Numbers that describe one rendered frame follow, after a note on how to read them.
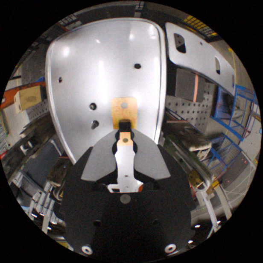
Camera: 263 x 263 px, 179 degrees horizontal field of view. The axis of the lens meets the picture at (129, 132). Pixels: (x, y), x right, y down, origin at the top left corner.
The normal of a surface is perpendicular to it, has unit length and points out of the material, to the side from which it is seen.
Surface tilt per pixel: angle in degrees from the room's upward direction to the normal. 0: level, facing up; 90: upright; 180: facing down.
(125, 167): 0
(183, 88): 0
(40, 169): 90
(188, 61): 0
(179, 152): 78
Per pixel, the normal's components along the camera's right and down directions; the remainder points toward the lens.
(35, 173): 0.99, -0.11
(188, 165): -0.97, 0.14
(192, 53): 0.05, 0.51
